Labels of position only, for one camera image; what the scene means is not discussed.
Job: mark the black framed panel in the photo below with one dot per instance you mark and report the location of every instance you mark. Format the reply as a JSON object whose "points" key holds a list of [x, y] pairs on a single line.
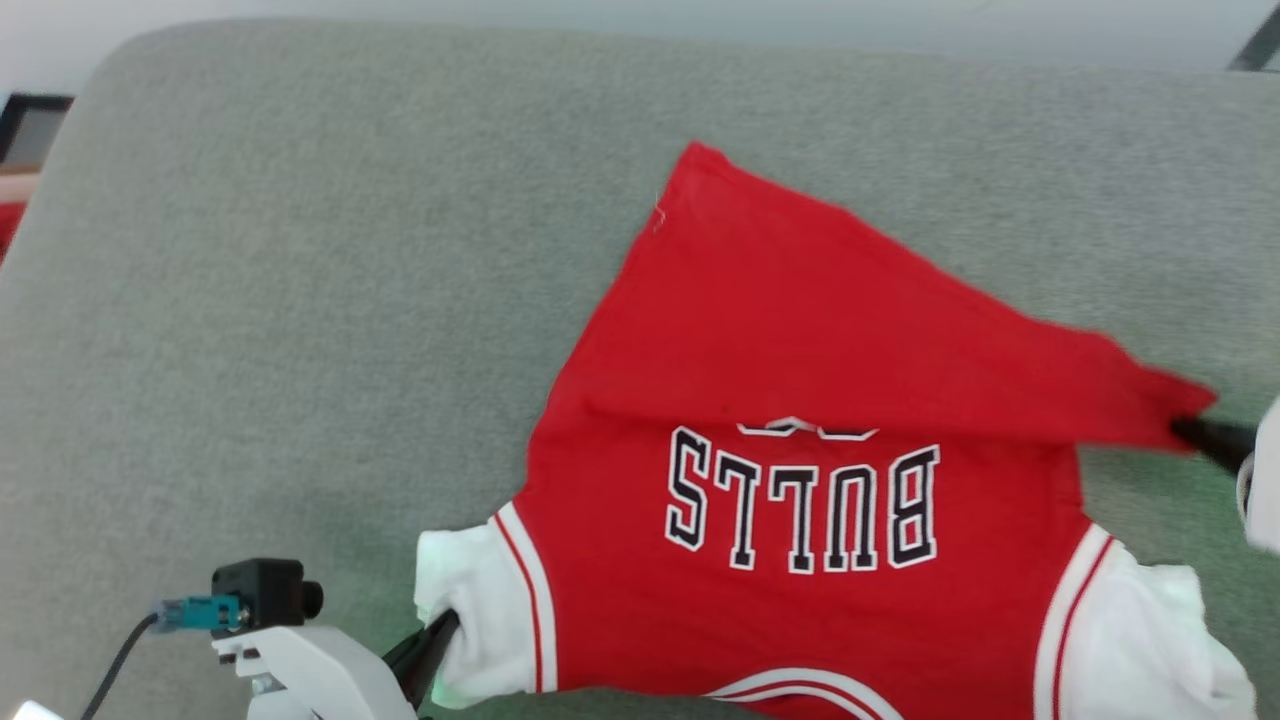
{"points": [[30, 130]]}

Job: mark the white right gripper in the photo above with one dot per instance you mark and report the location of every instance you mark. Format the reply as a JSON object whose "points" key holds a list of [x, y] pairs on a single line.
{"points": [[1265, 480]]}

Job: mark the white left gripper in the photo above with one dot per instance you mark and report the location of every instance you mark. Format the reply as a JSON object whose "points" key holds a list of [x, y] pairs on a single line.
{"points": [[320, 680]]}

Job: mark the red floor item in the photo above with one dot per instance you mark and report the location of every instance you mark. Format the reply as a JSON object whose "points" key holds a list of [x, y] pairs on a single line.
{"points": [[8, 228]]}

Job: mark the red Bulls basketball jersey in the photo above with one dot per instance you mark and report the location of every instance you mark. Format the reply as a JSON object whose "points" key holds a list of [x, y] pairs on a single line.
{"points": [[800, 350]]}

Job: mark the black slanted post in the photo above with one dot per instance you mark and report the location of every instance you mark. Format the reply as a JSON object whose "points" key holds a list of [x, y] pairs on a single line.
{"points": [[1262, 40]]}

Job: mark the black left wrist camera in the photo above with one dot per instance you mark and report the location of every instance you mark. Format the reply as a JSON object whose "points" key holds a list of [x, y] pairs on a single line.
{"points": [[262, 590]]}

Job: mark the grey fabric sofa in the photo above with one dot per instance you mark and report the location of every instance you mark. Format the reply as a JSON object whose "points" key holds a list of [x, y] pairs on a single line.
{"points": [[300, 300]]}

